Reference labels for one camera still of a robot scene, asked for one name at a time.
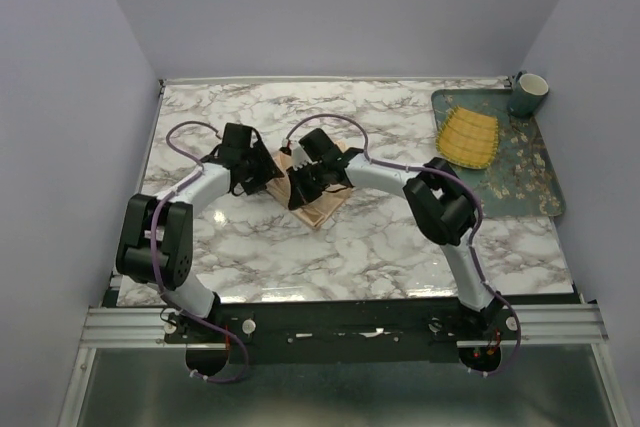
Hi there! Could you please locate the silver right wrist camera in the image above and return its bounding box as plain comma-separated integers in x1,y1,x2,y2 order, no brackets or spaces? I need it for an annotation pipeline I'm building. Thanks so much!
291,144,312,170

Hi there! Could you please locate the teal mug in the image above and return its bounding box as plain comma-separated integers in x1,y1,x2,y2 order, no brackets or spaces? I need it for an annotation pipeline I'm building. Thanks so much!
507,71,550,118

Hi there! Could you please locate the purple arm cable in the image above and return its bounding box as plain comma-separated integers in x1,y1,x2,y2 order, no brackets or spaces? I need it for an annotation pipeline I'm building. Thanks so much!
152,120,251,384
282,114,524,378

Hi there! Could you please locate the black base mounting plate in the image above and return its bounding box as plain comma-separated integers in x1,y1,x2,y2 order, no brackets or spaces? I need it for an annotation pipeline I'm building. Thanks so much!
165,297,517,367

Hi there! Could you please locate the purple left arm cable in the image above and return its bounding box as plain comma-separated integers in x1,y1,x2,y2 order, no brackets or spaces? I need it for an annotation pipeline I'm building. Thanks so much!
152,120,251,384

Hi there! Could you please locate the peach cloth napkin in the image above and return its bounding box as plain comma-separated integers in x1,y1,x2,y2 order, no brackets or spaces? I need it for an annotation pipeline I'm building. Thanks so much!
267,140,353,229

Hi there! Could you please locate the floral teal tray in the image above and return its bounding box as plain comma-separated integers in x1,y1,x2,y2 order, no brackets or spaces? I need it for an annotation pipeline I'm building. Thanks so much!
431,89,565,218

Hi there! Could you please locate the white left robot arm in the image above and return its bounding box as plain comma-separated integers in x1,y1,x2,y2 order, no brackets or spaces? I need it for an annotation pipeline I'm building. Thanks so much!
115,121,283,342

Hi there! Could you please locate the aluminium frame rail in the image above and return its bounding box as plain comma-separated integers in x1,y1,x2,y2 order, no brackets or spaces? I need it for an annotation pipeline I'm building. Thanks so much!
80,304,609,349

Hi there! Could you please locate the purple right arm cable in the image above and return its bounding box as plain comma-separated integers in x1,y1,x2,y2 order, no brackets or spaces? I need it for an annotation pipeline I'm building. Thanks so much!
282,114,524,378

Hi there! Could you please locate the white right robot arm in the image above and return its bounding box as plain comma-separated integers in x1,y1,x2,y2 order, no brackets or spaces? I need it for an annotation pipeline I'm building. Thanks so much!
279,128,504,339

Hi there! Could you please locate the yellow woven coaster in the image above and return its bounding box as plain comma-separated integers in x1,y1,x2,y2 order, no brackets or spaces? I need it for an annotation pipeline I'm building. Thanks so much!
436,106,499,170

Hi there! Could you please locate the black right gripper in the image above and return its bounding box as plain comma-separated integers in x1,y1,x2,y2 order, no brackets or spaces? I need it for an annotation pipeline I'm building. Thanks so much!
285,163,327,211

